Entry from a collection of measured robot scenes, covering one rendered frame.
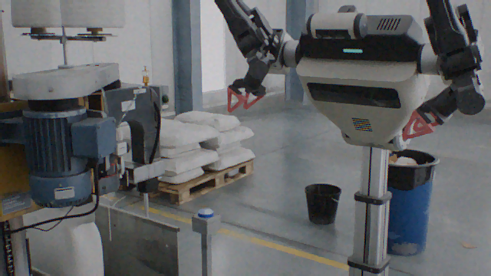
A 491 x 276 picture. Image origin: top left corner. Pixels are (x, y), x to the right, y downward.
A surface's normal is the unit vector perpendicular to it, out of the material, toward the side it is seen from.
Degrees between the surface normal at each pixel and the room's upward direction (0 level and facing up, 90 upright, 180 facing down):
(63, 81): 91
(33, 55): 90
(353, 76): 40
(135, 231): 90
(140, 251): 90
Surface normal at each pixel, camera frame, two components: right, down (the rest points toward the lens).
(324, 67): -0.37, -0.63
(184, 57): -0.58, 0.18
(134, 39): 0.82, 0.13
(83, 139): -0.20, 0.22
